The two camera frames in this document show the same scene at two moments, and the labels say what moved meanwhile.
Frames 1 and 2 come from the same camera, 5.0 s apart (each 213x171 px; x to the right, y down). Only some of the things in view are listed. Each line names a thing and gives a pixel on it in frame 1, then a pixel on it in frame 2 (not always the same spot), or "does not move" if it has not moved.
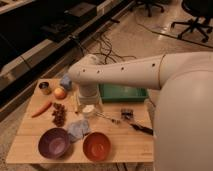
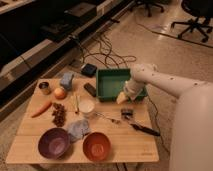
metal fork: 105,117 does not move
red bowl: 96,146 does not move
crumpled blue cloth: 77,129 does not move
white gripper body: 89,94 to 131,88
